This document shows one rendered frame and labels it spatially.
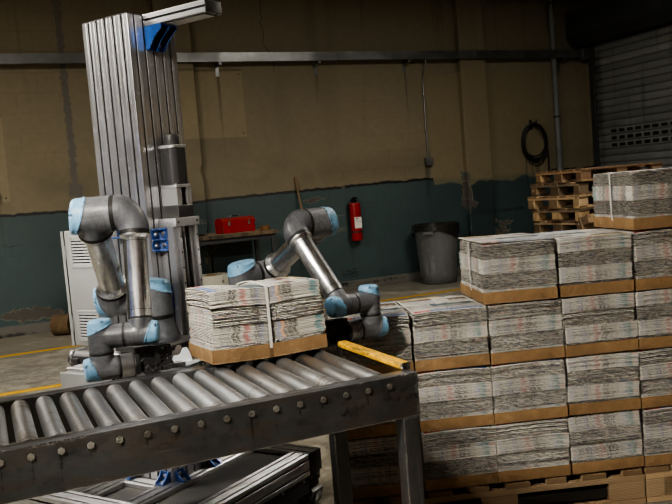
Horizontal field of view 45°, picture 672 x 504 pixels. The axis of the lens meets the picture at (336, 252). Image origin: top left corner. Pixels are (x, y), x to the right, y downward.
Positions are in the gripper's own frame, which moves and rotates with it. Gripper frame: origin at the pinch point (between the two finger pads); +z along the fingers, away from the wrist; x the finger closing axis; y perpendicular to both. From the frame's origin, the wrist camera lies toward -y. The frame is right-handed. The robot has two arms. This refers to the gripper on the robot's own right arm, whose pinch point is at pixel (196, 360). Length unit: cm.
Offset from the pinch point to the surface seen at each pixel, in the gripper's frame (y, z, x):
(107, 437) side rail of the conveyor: -6, -38, -68
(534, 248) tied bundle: 23, 129, -13
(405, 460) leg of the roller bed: -28, 40, -65
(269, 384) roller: -4, 8, -49
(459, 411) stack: -35, 98, 1
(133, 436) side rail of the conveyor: -7, -32, -68
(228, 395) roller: -4, -5, -53
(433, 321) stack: 0, 91, 1
